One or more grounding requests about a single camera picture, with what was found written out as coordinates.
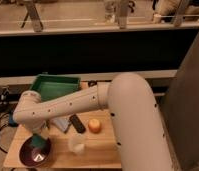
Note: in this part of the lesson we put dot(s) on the green sponge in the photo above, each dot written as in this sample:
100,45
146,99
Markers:
37,141

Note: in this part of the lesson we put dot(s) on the purple bowl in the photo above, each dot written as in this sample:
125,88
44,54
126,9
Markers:
33,156

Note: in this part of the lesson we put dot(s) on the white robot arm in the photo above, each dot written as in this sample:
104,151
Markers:
138,127

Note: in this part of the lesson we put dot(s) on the small metal cup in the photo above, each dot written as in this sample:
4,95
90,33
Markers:
92,83

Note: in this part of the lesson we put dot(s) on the yellow apple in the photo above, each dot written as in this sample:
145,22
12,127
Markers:
94,126

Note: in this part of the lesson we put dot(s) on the green plastic tray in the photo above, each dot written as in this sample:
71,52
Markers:
54,86

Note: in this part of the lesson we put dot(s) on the wooden board table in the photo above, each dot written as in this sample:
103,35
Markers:
100,149

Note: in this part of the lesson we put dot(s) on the blue box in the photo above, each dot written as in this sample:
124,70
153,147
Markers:
11,122

